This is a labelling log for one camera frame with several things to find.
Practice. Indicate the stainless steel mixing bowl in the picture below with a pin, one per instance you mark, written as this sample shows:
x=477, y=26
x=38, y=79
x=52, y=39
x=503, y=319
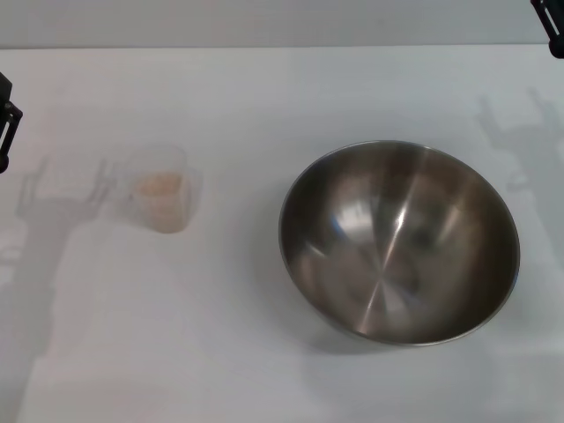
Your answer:
x=396, y=242

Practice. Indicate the clear plastic measuring cup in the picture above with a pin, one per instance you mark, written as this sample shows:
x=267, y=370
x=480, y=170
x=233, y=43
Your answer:
x=176, y=212

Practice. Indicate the white uncooked rice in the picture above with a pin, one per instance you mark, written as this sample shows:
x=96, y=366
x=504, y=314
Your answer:
x=158, y=185

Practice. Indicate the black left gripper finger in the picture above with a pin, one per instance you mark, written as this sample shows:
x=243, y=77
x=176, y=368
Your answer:
x=8, y=132

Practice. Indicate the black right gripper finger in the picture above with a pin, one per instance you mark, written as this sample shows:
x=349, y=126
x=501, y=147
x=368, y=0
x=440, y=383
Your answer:
x=553, y=22

